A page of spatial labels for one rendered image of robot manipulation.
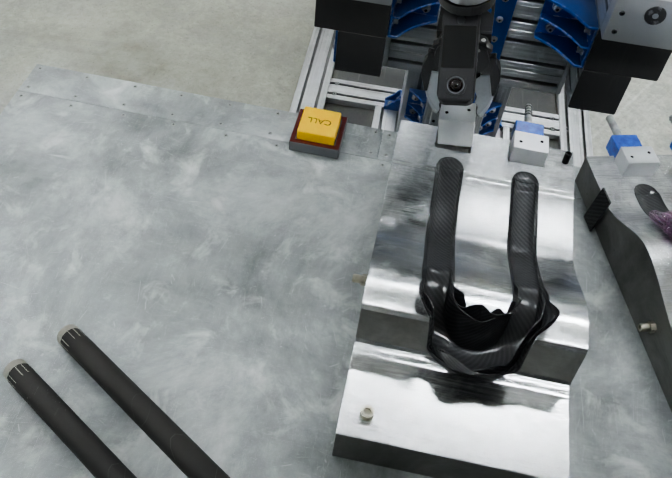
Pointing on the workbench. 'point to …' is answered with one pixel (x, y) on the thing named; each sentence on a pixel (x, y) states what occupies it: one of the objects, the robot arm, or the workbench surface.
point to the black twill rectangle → (597, 209)
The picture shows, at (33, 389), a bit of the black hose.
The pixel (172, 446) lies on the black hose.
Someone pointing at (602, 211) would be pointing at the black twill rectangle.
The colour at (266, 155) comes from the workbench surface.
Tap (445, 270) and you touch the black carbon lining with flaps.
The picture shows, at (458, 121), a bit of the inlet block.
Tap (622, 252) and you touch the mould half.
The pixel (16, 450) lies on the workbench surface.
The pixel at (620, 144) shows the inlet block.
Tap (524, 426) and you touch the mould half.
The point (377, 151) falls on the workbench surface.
